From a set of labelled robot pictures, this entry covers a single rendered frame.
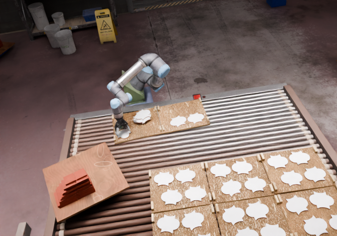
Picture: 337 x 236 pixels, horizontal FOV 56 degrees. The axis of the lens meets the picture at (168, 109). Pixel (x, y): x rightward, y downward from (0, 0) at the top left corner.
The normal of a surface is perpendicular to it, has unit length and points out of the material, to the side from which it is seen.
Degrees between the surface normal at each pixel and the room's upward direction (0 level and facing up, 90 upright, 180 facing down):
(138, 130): 0
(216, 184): 0
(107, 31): 77
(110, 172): 0
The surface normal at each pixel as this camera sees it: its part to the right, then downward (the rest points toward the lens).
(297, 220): -0.11, -0.76
